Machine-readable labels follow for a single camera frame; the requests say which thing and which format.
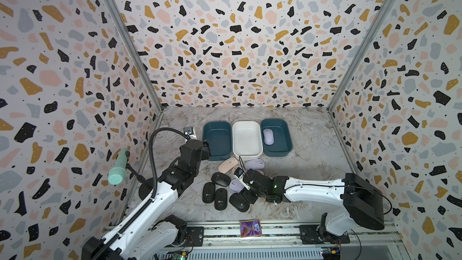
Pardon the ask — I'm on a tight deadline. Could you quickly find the purple mouse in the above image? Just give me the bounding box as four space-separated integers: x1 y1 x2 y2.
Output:
262 128 274 146
229 179 245 194
244 158 265 170

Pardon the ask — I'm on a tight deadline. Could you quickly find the purple mouse front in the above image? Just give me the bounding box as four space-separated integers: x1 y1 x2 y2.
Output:
229 179 245 194

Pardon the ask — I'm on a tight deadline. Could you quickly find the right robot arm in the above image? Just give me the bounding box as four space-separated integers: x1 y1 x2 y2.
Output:
234 168 385 237

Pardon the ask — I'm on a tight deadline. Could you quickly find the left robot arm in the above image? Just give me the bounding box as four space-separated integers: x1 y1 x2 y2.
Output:
82 139 211 260

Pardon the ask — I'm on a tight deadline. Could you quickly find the left teal storage box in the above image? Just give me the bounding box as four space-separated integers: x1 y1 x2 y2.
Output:
202 121 232 161

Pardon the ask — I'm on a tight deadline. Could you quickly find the teal storage box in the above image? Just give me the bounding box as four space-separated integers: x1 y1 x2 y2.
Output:
261 118 293 157
202 121 232 161

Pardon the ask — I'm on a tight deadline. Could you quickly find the right teal storage box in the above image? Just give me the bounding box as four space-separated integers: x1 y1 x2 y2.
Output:
261 118 293 157

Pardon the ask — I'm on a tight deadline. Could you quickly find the white storage box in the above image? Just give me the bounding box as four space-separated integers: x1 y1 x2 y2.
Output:
232 121 263 162

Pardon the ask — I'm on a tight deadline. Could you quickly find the pink mouse back left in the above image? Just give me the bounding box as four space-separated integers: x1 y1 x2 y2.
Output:
218 156 239 174

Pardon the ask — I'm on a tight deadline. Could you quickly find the black mouse upper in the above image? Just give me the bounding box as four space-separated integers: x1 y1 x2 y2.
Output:
211 172 231 187

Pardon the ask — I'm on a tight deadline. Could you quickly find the black mouse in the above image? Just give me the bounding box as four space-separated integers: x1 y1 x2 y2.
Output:
214 188 227 211
211 172 231 187
202 182 216 203
229 193 250 213

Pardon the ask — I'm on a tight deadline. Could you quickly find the black mouse right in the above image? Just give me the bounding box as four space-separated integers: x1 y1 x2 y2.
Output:
229 193 250 213

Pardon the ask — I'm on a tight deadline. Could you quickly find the colourful small card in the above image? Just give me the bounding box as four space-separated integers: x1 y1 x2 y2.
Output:
239 220 262 238

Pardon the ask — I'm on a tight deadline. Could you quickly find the black mouse far left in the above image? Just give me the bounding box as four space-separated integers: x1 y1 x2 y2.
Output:
202 182 216 203

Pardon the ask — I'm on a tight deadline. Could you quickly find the black mouse middle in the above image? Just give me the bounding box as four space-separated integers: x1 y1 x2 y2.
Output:
214 188 227 211

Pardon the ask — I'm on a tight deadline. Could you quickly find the mint green bottle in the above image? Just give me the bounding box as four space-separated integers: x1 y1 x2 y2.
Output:
108 148 130 185

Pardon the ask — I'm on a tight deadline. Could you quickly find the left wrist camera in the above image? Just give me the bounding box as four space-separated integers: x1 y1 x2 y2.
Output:
183 126 197 140

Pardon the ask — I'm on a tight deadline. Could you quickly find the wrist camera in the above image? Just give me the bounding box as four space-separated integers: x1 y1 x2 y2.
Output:
233 167 245 181
183 126 197 140

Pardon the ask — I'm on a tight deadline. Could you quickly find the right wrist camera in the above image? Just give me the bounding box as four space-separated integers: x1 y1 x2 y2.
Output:
233 167 245 181

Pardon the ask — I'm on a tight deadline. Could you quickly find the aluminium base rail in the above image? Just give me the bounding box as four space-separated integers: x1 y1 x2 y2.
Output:
104 219 407 260

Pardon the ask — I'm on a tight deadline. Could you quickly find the black corrugated cable hose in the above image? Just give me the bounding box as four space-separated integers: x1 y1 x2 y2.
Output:
90 127 190 260

